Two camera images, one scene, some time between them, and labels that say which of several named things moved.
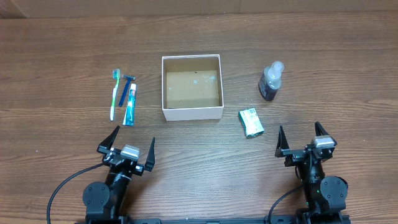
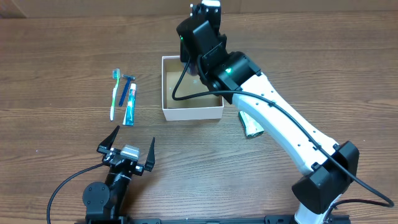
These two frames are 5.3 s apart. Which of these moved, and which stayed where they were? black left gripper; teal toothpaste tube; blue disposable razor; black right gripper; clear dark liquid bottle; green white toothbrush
Moved: black right gripper; clear dark liquid bottle
Stayed: green white toothbrush; black left gripper; teal toothpaste tube; blue disposable razor
